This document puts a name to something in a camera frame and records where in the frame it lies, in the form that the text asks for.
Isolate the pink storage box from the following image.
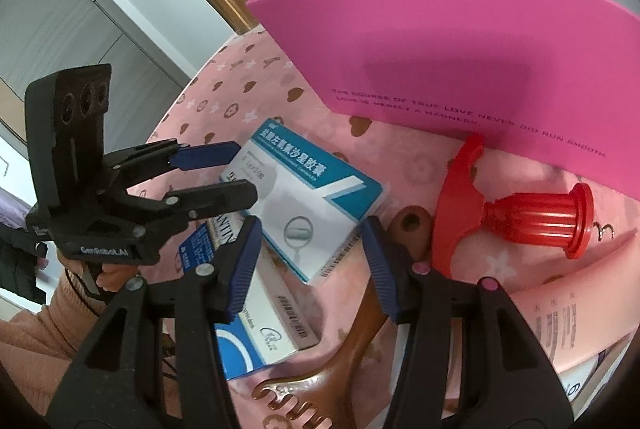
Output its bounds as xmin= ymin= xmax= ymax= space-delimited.
xmin=248 ymin=0 xmax=639 ymax=197

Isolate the left forearm orange sleeve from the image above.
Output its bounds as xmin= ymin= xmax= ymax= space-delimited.
xmin=0 ymin=273 xmax=106 ymax=415

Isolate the brown wooden comb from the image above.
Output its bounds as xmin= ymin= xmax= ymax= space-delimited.
xmin=252 ymin=206 xmax=433 ymax=428

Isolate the white pink tube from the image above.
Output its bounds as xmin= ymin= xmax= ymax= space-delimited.
xmin=511 ymin=230 xmax=639 ymax=373

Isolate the blue white medicine box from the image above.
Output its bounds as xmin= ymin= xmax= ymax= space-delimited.
xmin=179 ymin=212 xmax=319 ymax=379
xmin=220 ymin=119 xmax=386 ymax=286

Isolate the left hand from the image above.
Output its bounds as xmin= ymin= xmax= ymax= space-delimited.
xmin=56 ymin=250 xmax=139 ymax=293

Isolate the grey cabinet door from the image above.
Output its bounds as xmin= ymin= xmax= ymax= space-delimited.
xmin=1 ymin=0 xmax=189 ymax=151

